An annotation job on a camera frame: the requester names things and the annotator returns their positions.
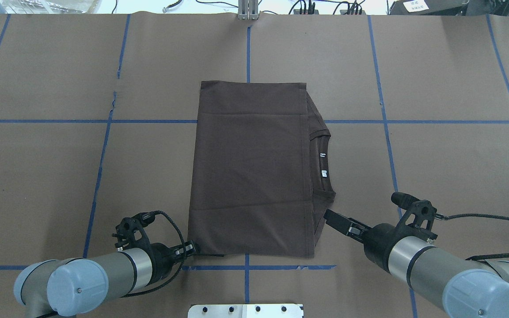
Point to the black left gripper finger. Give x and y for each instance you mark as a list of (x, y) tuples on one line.
[(185, 250)]

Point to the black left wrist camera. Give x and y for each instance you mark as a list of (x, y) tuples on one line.
[(130, 232)]

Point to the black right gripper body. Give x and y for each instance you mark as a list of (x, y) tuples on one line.
[(377, 241)]

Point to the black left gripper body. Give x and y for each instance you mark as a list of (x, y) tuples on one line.
[(161, 257)]

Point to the aluminium frame post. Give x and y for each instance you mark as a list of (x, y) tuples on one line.
[(248, 10)]

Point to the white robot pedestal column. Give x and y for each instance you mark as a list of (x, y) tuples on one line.
[(260, 310)]

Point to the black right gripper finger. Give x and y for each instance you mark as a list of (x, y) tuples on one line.
[(347, 226)]

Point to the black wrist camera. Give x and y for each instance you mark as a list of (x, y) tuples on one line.
[(130, 232), (417, 220)]

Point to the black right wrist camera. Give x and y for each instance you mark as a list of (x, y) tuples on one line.
[(417, 220)]

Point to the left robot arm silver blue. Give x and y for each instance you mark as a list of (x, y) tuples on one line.
[(78, 285)]

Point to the brown t-shirt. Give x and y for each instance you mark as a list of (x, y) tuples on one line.
[(261, 181)]

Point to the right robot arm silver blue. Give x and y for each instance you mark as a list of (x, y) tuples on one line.
[(461, 288)]

